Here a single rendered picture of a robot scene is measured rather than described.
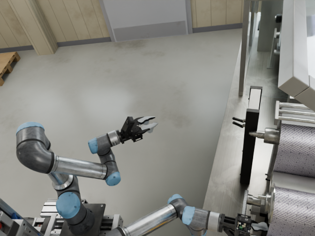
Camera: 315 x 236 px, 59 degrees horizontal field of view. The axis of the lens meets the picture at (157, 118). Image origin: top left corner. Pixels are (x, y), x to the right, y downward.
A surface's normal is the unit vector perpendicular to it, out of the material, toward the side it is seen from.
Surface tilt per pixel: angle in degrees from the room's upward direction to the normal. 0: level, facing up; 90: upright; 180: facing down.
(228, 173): 0
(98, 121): 0
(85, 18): 90
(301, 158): 92
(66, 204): 8
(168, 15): 90
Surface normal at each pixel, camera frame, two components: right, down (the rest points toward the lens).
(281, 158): -0.31, 0.73
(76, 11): -0.09, 0.72
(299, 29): 0.42, -0.49
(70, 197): -0.11, -0.60
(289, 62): -0.85, -0.51
